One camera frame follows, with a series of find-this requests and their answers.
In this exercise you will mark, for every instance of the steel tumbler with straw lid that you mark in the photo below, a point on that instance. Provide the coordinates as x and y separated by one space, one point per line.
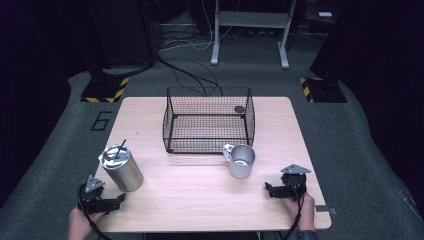
121 170

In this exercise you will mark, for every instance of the white metal desk frame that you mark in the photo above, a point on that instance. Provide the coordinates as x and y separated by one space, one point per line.
253 20

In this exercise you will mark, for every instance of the small white box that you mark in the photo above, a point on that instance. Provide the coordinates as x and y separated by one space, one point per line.
325 14

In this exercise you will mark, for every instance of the black round disc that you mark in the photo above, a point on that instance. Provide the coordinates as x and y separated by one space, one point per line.
239 109

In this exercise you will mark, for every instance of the black cabinet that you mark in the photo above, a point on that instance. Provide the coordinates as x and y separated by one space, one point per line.
123 30

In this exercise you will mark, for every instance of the grey tape strip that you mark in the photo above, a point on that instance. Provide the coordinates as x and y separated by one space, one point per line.
325 209

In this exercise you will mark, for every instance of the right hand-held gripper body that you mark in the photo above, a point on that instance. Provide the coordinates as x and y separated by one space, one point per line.
293 183

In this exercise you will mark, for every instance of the black stand base striped edge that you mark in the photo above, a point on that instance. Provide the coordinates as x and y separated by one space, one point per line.
106 90
325 90

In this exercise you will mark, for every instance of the silver metal mug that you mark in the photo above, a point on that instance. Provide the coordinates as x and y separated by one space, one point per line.
240 163

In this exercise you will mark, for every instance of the dark curtain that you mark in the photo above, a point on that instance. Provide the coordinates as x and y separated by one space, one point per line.
380 83
30 83

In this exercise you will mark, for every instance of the person's left hand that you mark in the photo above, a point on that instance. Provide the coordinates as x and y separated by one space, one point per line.
80 225

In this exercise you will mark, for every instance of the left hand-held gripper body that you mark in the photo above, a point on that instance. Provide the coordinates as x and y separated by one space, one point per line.
93 196

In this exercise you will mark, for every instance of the person's right hand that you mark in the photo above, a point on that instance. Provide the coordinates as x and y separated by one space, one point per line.
305 213

